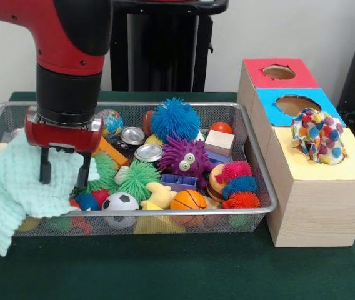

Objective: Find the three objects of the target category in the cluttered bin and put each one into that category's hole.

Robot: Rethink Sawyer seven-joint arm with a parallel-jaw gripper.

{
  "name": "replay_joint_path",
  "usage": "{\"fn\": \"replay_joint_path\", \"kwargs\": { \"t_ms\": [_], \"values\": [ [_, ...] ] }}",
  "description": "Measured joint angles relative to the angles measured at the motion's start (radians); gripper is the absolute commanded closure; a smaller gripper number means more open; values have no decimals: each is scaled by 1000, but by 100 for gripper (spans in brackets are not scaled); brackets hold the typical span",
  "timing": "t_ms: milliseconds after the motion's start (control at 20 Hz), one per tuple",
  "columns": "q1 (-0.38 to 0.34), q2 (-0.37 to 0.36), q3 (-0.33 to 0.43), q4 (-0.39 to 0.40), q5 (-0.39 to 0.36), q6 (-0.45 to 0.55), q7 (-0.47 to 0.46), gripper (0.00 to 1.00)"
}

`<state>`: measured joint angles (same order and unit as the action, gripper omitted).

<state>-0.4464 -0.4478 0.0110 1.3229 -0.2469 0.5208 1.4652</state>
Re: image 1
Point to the shallow silver mesh bin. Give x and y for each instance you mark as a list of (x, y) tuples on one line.
[(246, 131)]

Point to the dark green tablecloth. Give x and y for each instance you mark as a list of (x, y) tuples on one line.
[(165, 272)]

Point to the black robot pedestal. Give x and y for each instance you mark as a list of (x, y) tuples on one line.
[(165, 53)]

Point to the green spiky rubber ball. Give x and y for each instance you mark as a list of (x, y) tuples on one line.
[(140, 178)]

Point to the wooden box with three holes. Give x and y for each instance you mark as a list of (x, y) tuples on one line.
[(318, 212)]

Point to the wooden cube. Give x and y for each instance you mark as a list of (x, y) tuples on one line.
[(219, 142)]

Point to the orange mini basketball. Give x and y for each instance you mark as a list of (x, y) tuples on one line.
[(188, 201)]

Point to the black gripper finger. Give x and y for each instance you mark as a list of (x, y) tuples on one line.
[(45, 172), (83, 175)]

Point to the polka dot cloth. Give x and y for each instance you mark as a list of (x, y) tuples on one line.
[(319, 137)]

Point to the mint green cloth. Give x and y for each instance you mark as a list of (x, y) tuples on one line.
[(18, 187)]

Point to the small soccer ball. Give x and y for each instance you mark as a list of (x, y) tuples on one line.
[(119, 203)]

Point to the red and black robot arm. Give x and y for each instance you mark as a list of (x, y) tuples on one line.
[(68, 87)]

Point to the red ball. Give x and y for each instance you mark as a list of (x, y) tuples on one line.
[(221, 127)]

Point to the purple spiky toy with eyes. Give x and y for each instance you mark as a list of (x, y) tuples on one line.
[(177, 153)]

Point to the blue spiky toy with eyes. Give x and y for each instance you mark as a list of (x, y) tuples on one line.
[(174, 118)]

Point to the multicolour spiky caterpillar toy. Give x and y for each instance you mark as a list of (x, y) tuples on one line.
[(240, 184)]

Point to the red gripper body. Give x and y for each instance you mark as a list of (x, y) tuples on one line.
[(65, 139)]

